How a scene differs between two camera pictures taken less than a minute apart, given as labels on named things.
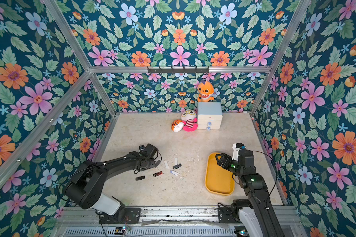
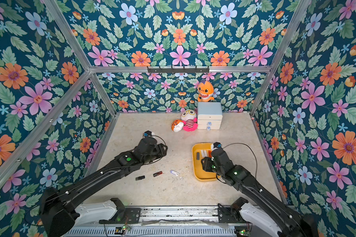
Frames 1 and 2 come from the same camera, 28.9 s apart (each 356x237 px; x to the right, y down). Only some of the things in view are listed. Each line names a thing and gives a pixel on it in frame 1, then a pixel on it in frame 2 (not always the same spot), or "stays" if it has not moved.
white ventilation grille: [154, 231] stays
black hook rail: [154, 70] stays
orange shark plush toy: [205, 91] stays
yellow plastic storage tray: [218, 180] to [199, 173]
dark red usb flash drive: [157, 174] stays
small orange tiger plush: [177, 125] stays
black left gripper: [153, 165] to [163, 149]
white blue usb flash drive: [174, 173] stays
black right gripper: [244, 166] to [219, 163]
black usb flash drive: [140, 177] stays
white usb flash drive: [166, 165] to [204, 153]
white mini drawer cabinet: [209, 115] stays
